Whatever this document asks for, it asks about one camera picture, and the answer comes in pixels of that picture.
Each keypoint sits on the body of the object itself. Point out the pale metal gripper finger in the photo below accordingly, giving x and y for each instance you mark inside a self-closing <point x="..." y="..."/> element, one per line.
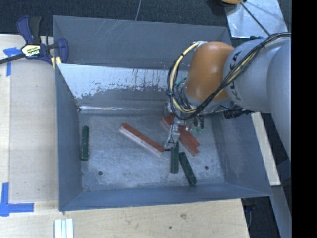
<point x="170" y="139"/>
<point x="176" y="137"/>

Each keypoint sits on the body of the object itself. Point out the red-brown flat block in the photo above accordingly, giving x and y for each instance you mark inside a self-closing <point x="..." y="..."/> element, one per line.
<point x="190" y="137"/>
<point x="185" y="145"/>
<point x="142" y="139"/>

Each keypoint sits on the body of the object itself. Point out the dark green flat block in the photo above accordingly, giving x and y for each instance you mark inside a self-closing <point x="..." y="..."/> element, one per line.
<point x="174" y="160"/>
<point x="84" y="144"/>
<point x="188" y="170"/>

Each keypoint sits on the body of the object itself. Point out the grey metal bin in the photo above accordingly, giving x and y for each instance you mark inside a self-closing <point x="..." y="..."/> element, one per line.
<point x="138" y="172"/>

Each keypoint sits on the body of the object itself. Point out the black cylinder on white bracket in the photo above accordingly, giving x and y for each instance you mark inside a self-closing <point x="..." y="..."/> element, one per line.
<point x="234" y="113"/>

